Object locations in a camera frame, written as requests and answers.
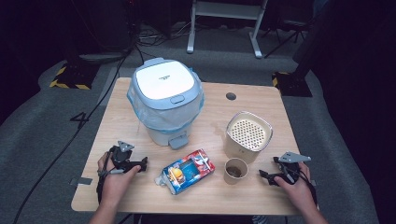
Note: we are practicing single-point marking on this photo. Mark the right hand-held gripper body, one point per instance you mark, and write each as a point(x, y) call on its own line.
point(291, 169)

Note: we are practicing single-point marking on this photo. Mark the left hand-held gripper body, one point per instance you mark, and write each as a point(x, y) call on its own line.
point(120, 158)

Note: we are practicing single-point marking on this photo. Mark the wet tea leaves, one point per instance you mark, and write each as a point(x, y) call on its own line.
point(234, 171)

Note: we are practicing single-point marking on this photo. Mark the brown paper cup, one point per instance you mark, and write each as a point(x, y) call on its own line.
point(230, 181)

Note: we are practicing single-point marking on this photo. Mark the colourful snack packet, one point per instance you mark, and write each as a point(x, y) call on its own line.
point(186, 171)

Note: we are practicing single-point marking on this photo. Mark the beige container with strainer top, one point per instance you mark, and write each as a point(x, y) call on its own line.
point(247, 133)

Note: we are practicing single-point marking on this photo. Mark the white and blue pedal bin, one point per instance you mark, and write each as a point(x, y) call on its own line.
point(165, 81)

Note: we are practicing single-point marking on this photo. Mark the person's right hand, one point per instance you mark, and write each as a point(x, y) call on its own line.
point(300, 193)

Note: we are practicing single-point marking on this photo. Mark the person's left hand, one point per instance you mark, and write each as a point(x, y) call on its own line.
point(115, 186)

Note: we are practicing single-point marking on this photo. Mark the grey tape strip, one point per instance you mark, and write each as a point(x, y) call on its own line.
point(81, 181)
point(313, 183)

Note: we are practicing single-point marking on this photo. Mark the clear blue bin liner bag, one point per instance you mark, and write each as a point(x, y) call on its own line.
point(162, 116)

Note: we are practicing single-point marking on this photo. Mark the hazard striped stand base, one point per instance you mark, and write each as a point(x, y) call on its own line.
point(73, 77)
point(294, 85)

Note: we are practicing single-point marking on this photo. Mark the black tripod stand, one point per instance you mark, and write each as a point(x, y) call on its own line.
point(289, 34)

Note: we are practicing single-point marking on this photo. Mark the white metal desk frame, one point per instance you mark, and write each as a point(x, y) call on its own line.
point(224, 11)

